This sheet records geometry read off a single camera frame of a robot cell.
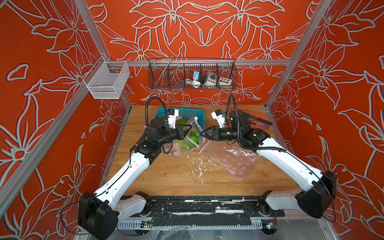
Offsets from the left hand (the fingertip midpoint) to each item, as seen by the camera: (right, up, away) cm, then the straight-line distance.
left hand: (192, 125), depth 70 cm
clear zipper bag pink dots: (-9, -10, -5) cm, 15 cm away
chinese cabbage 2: (-8, +2, +29) cm, 30 cm away
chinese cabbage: (-1, -8, +2) cm, 8 cm away
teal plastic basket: (-3, +7, +37) cm, 38 cm away
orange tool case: (+47, -1, +30) cm, 56 cm away
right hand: (+4, -4, -2) cm, 6 cm away
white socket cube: (+21, +26, +23) cm, 41 cm away
